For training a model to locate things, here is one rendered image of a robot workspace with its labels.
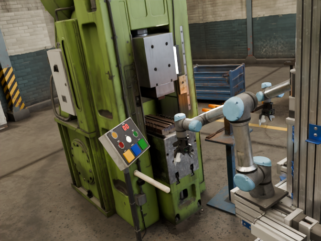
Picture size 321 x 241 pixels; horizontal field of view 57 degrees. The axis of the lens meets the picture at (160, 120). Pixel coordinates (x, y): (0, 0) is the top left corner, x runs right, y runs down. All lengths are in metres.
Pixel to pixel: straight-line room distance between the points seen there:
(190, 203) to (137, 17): 1.79
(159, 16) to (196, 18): 8.60
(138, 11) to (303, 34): 1.36
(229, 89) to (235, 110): 4.62
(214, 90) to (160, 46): 3.92
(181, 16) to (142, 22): 0.44
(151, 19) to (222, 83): 3.79
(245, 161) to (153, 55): 1.19
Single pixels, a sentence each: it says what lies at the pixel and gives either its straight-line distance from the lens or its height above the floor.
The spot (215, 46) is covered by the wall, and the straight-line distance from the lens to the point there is 10.97.
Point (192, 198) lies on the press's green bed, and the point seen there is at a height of 0.16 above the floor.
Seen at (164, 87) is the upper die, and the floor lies 1.33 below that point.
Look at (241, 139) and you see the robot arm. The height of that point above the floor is 1.24.
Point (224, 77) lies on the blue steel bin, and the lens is 6.16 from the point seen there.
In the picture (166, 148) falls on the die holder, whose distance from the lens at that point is 2.60.
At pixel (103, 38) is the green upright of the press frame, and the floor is 1.80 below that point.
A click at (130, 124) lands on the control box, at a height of 1.16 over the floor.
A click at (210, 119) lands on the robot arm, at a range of 1.92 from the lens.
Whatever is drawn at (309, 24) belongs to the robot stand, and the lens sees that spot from 1.65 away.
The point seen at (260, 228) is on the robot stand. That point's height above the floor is 0.73.
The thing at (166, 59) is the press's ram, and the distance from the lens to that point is 2.54.
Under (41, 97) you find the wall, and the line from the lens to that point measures 8.52.
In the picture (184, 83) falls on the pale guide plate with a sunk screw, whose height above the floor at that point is 1.27.
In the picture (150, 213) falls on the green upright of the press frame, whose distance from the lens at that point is 3.02.
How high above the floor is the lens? 1.91
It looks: 19 degrees down
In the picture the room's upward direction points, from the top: 8 degrees counter-clockwise
